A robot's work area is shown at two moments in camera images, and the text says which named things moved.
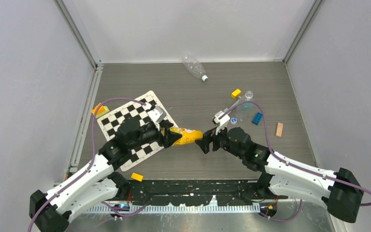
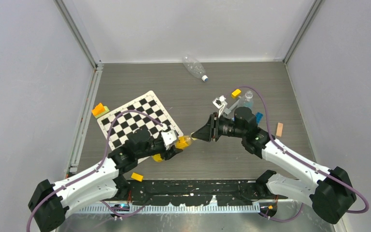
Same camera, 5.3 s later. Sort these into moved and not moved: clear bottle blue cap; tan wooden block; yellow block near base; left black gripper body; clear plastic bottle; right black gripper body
Moved: left black gripper body; right black gripper body
Not moved: clear bottle blue cap; clear plastic bottle; tan wooden block; yellow block near base
